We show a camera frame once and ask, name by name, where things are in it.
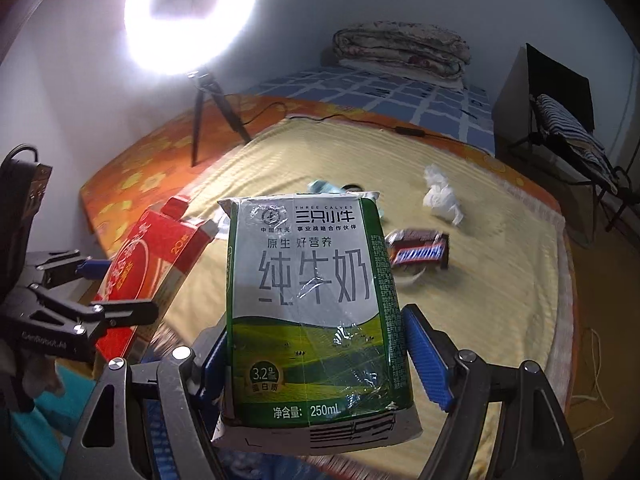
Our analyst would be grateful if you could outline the green and white milk carton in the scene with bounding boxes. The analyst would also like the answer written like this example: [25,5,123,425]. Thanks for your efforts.
[211,191,423,452]

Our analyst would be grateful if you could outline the fringed woven blanket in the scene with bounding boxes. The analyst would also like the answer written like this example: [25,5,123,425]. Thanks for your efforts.
[547,210,583,411]

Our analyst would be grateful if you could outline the ring light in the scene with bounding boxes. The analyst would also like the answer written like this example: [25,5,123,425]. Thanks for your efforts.
[122,0,261,73]

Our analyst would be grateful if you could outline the person's teal pants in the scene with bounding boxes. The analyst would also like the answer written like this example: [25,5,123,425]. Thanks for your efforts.
[0,360,108,480]

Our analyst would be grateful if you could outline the folded floral quilt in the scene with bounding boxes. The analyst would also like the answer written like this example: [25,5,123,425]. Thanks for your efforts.
[332,21,472,81]

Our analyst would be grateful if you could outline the striped cloth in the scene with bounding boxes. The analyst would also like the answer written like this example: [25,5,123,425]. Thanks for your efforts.
[535,94,613,181]

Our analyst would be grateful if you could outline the white floor cable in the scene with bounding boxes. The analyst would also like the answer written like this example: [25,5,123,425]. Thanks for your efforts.
[575,327,618,441]

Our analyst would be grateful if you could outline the red cardboard box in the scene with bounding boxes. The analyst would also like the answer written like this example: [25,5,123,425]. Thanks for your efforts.
[94,195,220,376]

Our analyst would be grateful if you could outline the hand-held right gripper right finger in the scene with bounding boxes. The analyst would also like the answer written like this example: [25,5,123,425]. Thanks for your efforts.
[400,304,588,480]

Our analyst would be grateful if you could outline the black power cable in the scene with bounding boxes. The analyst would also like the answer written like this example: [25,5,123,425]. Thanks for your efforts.
[230,101,496,156]

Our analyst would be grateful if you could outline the brown chocolate bar wrapper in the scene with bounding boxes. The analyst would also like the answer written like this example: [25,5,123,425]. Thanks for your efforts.
[385,228,451,273]

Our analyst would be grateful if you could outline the black tripod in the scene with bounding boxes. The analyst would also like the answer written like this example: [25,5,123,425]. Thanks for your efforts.
[189,70,252,168]

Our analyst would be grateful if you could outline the white tissue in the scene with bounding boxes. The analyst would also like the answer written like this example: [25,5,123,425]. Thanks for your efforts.
[422,164,466,225]

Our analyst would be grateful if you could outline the yellow striped blanket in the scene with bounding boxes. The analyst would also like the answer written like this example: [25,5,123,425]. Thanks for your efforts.
[160,115,561,466]

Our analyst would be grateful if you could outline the black folding chair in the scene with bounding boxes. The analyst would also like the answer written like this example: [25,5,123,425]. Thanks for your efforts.
[510,92,631,233]

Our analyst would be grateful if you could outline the blue checked bed sheet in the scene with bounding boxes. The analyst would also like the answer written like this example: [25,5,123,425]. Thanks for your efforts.
[240,65,496,156]

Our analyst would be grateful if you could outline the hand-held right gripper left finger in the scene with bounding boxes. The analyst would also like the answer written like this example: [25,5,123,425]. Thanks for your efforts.
[60,322,233,480]

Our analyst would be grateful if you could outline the light blue plastic wrapper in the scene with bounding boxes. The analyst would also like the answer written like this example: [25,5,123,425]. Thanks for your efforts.
[306,179,348,196]

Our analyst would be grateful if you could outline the orange floral bed sheet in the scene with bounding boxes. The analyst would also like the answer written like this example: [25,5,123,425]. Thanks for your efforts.
[80,95,566,261]

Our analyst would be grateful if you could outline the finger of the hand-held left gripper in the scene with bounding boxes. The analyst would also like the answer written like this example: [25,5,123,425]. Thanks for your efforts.
[30,285,161,336]
[25,249,113,286]

